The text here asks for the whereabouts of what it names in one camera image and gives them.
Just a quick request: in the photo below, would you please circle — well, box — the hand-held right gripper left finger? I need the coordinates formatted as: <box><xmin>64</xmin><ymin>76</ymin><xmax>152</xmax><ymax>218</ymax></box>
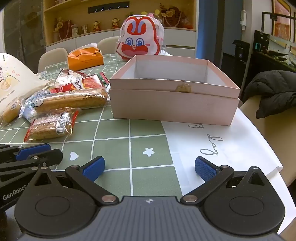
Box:
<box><xmin>30</xmin><ymin>156</ymin><xmax>118</xmax><ymax>205</ymax></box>

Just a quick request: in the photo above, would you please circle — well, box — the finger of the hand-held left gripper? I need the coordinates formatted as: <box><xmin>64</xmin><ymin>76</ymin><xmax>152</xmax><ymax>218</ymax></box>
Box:
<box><xmin>0</xmin><ymin>143</ymin><xmax>52</xmax><ymax>163</ymax></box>
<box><xmin>0</xmin><ymin>149</ymin><xmax>63</xmax><ymax>183</ymax></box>

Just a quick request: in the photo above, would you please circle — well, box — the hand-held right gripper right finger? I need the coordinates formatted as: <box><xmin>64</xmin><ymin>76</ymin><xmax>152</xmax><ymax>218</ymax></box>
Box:
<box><xmin>180</xmin><ymin>156</ymin><xmax>270</xmax><ymax>205</ymax></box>

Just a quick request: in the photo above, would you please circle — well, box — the round cake clear packet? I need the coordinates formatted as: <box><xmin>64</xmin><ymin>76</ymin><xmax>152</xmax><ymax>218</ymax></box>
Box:
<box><xmin>24</xmin><ymin>110</ymin><xmax>80</xmax><ymax>143</ymax></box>

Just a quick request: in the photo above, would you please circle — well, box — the small bread packet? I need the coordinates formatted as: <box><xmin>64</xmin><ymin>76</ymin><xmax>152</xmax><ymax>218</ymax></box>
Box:
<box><xmin>0</xmin><ymin>97</ymin><xmax>23</xmax><ymax>124</ymax></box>

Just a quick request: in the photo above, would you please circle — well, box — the long bread packet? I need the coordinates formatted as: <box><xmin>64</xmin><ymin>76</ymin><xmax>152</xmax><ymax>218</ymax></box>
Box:
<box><xmin>18</xmin><ymin>87</ymin><xmax>111</xmax><ymax>122</ymax></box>

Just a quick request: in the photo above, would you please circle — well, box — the pink cardboard box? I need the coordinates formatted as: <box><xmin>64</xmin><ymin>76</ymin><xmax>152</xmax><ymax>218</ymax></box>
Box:
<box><xmin>109</xmin><ymin>55</ymin><xmax>241</xmax><ymax>127</ymax></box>

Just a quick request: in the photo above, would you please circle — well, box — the brown cake packet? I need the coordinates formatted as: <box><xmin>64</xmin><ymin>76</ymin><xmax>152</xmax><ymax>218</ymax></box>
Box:
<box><xmin>55</xmin><ymin>69</ymin><xmax>86</xmax><ymax>87</ymax></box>

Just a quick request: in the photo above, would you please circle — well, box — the red snack packet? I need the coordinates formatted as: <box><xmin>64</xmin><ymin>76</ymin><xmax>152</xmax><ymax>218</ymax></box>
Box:
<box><xmin>50</xmin><ymin>74</ymin><xmax>109</xmax><ymax>94</ymax></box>

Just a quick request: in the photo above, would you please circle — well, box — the green edged snack packet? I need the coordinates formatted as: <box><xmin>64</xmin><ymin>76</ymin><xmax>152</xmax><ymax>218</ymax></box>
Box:
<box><xmin>96</xmin><ymin>72</ymin><xmax>111</xmax><ymax>88</ymax></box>

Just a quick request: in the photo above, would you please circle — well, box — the white paper bag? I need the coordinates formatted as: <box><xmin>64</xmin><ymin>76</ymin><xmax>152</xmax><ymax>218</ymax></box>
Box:
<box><xmin>161</xmin><ymin>105</ymin><xmax>284</xmax><ymax>196</ymax></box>

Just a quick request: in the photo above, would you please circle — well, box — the green checked tablecloth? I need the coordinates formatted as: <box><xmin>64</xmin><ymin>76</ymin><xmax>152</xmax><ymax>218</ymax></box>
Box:
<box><xmin>0</xmin><ymin>54</ymin><xmax>183</xmax><ymax>197</ymax></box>

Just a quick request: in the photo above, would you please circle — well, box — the tan chair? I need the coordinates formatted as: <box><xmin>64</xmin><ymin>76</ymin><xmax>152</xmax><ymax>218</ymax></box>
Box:
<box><xmin>238</xmin><ymin>95</ymin><xmax>296</xmax><ymax>186</ymax></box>

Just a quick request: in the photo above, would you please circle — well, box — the cream cloth bag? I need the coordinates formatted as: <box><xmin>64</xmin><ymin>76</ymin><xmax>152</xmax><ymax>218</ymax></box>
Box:
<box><xmin>0</xmin><ymin>53</ymin><xmax>56</xmax><ymax>116</ymax></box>

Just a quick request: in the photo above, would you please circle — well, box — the cream chair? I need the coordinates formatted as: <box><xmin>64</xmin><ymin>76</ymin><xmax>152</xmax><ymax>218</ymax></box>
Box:
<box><xmin>38</xmin><ymin>47</ymin><xmax>69</xmax><ymax>73</ymax></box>
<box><xmin>97</xmin><ymin>36</ymin><xmax>121</xmax><ymax>56</ymax></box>

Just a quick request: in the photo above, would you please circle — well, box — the orange tissue box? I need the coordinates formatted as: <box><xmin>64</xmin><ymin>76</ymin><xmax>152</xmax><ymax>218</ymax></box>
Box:
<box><xmin>67</xmin><ymin>43</ymin><xmax>104</xmax><ymax>71</ymax></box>

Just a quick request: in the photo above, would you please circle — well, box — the black jacket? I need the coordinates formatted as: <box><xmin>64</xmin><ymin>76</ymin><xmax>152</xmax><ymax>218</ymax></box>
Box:
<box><xmin>242</xmin><ymin>70</ymin><xmax>296</xmax><ymax>120</ymax></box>

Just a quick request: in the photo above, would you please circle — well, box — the wooden shelf cabinet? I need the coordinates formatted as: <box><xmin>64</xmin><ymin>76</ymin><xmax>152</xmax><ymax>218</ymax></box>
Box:
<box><xmin>42</xmin><ymin>0</ymin><xmax>199</xmax><ymax>56</ymax></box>

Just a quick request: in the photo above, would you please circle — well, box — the black water dispenser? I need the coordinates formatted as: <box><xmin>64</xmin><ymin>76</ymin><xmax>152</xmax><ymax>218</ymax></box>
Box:
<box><xmin>232</xmin><ymin>39</ymin><xmax>250</xmax><ymax>70</ymax></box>

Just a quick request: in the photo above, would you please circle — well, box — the gold red ornament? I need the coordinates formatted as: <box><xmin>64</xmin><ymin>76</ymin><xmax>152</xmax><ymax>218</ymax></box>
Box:
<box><xmin>54</xmin><ymin>17</ymin><xmax>71</xmax><ymax>41</ymax></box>

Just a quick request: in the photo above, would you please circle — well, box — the rabbit face bag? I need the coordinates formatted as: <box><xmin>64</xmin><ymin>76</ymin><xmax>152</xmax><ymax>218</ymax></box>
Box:
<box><xmin>116</xmin><ymin>14</ymin><xmax>166</xmax><ymax>62</ymax></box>

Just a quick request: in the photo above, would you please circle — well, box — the fish tank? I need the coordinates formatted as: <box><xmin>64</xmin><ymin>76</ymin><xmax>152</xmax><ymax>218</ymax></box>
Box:
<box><xmin>253</xmin><ymin>11</ymin><xmax>296</xmax><ymax>73</ymax></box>

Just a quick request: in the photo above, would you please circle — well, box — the brown plush ornament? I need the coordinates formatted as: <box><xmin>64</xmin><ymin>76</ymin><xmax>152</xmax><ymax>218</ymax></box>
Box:
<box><xmin>159</xmin><ymin>3</ymin><xmax>195</xmax><ymax>29</ymax></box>

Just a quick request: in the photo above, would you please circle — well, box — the black light panel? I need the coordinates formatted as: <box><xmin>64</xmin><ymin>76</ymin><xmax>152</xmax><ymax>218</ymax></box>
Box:
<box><xmin>88</xmin><ymin>2</ymin><xmax>130</xmax><ymax>13</ymax></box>

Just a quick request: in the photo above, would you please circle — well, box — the white wall dispenser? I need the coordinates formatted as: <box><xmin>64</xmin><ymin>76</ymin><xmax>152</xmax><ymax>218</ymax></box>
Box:
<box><xmin>239</xmin><ymin>3</ymin><xmax>247</xmax><ymax>31</ymax></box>

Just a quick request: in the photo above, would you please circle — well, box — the framed wall picture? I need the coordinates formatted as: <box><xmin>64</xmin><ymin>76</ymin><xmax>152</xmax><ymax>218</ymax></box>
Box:
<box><xmin>272</xmin><ymin>0</ymin><xmax>292</xmax><ymax>42</ymax></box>

